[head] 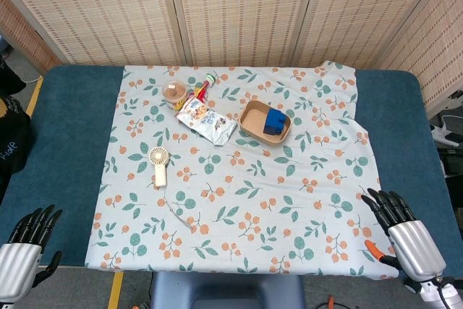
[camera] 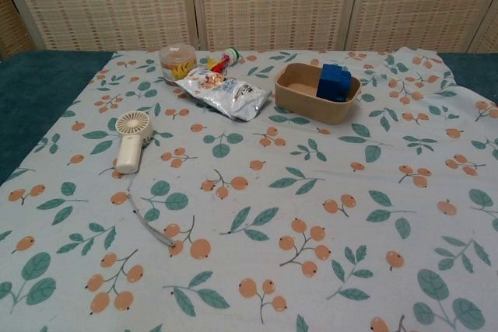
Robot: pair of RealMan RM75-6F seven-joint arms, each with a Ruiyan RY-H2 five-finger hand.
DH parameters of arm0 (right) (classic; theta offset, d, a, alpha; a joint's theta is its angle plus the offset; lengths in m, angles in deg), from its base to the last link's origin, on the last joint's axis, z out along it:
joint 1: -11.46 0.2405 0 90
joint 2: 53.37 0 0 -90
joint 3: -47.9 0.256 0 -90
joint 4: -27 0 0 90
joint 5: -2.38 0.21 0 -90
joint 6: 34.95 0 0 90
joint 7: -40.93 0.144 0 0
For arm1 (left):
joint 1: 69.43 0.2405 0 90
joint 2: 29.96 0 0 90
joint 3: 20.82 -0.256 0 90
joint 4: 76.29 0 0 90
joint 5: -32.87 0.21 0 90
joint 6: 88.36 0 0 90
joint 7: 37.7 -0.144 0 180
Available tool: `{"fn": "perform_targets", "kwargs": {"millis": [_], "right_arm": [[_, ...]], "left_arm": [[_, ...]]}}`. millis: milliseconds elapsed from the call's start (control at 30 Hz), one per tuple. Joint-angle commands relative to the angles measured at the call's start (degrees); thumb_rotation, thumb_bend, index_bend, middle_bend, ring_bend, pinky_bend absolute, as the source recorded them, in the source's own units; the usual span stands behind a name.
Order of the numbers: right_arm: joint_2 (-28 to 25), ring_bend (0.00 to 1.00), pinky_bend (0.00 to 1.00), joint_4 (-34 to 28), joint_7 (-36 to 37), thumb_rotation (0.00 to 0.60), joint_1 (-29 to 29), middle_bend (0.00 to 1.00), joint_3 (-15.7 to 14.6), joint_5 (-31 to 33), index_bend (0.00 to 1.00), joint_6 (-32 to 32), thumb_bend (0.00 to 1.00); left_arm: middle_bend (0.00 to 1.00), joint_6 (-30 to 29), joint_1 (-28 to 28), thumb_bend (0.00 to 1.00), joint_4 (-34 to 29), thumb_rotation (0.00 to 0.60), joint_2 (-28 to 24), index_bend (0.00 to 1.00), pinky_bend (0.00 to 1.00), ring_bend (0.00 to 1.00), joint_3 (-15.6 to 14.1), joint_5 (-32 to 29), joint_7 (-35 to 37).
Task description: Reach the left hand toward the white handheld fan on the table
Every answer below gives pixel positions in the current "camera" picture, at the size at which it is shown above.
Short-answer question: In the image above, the small white handheld fan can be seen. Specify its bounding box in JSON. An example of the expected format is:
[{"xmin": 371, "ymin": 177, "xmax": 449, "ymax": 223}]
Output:
[{"xmin": 113, "ymin": 110, "xmax": 153, "ymax": 175}]

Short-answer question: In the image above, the silver snack bag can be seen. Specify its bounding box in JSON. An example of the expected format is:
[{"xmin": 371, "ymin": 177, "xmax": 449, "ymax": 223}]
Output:
[{"xmin": 174, "ymin": 67, "xmax": 273, "ymax": 122}]

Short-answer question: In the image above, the floral fruit print tablecloth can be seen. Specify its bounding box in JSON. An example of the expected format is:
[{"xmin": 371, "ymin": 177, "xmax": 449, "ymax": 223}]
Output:
[{"xmin": 0, "ymin": 49, "xmax": 498, "ymax": 332}]

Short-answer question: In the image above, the tan rectangular box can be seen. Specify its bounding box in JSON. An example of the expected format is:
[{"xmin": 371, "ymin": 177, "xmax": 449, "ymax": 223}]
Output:
[{"xmin": 274, "ymin": 62, "xmax": 362, "ymax": 126}]

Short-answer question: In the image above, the colourful small toy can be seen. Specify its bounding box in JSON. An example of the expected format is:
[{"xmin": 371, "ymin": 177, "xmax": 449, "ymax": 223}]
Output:
[{"xmin": 206, "ymin": 47, "xmax": 242, "ymax": 75}]

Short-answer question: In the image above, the blue block toy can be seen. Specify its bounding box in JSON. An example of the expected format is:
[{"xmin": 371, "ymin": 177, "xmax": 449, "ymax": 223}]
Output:
[{"xmin": 316, "ymin": 62, "xmax": 352, "ymax": 103}]

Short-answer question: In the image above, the clear round plastic jar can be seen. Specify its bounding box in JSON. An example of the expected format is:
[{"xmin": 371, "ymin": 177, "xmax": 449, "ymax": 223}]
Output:
[{"xmin": 160, "ymin": 45, "xmax": 198, "ymax": 86}]

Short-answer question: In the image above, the woven bamboo folding screen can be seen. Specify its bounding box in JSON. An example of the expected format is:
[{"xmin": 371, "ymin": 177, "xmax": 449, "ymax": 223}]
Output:
[{"xmin": 0, "ymin": 0, "xmax": 498, "ymax": 55}]

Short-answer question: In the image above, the teal blue cloth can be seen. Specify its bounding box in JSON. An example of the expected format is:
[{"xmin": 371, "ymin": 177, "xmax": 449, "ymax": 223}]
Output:
[{"xmin": 0, "ymin": 49, "xmax": 116, "ymax": 187}]

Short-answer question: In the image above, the grey fan wrist strap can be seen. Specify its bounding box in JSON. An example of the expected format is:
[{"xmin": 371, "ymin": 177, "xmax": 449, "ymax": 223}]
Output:
[{"xmin": 127, "ymin": 173, "xmax": 177, "ymax": 248}]

